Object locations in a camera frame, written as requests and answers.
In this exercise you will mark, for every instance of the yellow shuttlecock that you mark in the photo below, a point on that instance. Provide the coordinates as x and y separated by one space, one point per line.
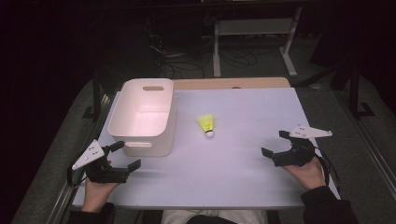
207 123

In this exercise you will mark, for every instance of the person's lap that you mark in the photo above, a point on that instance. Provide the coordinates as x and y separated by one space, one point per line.
214 216

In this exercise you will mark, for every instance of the black metal stand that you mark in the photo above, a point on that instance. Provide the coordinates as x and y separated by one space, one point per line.
355 93
97 93

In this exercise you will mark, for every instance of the wooden table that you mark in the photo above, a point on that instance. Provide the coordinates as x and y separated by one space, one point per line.
230 83

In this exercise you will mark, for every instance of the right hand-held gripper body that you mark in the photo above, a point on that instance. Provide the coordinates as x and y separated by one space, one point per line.
299 154

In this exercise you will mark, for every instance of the white table cover board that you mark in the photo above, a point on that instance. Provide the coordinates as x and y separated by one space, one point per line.
224 174

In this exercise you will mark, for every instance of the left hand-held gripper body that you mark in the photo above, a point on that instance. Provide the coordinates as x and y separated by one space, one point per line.
102 175

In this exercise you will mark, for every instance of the white plastic storage bin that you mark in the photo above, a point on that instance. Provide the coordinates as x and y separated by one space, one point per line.
141 118

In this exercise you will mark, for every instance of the white metal table frame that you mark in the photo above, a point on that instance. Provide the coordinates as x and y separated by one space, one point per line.
252 27

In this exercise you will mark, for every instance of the person's left hand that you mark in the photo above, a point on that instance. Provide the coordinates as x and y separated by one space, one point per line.
96 196

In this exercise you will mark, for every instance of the person's right hand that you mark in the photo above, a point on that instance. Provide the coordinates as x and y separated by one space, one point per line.
309 175

